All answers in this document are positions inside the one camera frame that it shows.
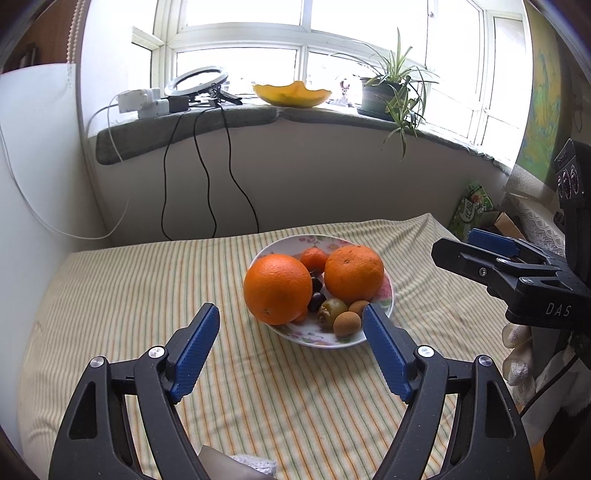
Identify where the white power cable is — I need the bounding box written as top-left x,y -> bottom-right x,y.
0,99 -> 130,240

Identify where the yellow bowl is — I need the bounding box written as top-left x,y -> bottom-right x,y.
252,80 -> 333,109

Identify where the black cable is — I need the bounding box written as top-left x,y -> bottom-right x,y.
194,111 -> 218,238
221,104 -> 260,234
160,112 -> 183,241

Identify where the wall map poster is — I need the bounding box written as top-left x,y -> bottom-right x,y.
515,9 -> 566,171

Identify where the brown wooden cabinet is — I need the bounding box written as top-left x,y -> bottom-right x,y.
0,0 -> 77,75

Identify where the ring light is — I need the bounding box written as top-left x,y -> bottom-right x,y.
165,65 -> 243,106

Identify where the blind bead chain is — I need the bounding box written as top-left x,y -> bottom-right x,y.
65,0 -> 77,88

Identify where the striped tablecloth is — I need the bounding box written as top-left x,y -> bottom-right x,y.
18,212 -> 522,480

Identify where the green kiwi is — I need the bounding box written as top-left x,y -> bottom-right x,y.
317,298 -> 349,330

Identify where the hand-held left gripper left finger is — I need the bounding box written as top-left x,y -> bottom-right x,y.
48,302 -> 221,480

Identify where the floral white plate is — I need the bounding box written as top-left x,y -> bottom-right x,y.
249,234 -> 394,347

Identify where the person's right hand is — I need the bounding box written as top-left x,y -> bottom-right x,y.
502,323 -> 591,408

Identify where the white board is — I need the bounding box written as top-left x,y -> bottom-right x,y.
0,63 -> 112,278

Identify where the white lace cloth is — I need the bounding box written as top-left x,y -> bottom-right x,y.
501,164 -> 566,254

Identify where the open cardboard box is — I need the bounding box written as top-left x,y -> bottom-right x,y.
492,212 -> 527,241

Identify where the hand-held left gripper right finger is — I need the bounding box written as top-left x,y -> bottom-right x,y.
361,303 -> 536,480

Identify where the white charger block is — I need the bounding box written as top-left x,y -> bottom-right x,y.
137,99 -> 171,118

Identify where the potted spider plant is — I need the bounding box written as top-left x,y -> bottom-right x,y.
332,28 -> 439,160

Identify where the white window frame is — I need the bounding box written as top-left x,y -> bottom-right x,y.
131,0 -> 539,160

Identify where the smooth orange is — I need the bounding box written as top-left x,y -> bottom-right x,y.
243,254 -> 314,326

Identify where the green snack bag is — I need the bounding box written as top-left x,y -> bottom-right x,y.
449,182 -> 495,238

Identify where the dimpled orange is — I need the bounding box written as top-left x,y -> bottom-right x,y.
324,246 -> 385,303

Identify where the brown kiwi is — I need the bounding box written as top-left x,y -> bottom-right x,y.
333,311 -> 362,337

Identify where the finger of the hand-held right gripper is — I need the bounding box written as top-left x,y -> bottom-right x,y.
431,237 -> 571,310
467,228 -> 573,273

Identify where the small tangerine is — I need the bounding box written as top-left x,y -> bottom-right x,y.
300,247 -> 329,274

